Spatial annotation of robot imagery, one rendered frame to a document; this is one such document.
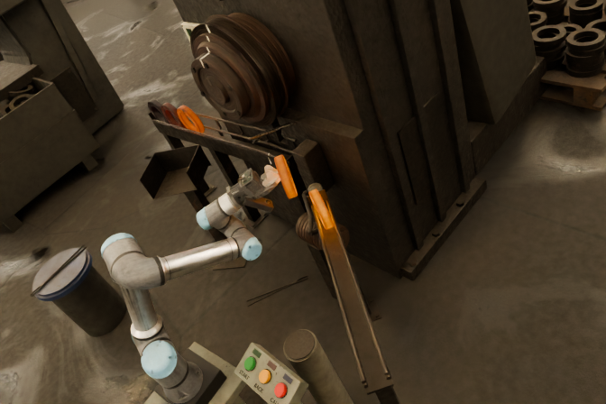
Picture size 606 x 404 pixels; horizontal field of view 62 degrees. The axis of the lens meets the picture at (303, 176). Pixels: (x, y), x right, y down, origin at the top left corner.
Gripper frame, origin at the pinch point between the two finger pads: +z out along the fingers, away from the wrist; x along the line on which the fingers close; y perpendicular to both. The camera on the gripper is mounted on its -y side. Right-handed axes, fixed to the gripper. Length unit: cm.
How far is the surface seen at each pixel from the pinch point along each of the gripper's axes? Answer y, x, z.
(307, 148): -14.1, 26.4, 6.3
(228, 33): 39, 35, 10
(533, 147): -120, 65, 94
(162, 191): -14, 67, -72
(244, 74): 25.4, 29.5, 5.8
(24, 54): 49, 279, -174
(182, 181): -16, 67, -61
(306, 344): -36, -40, -24
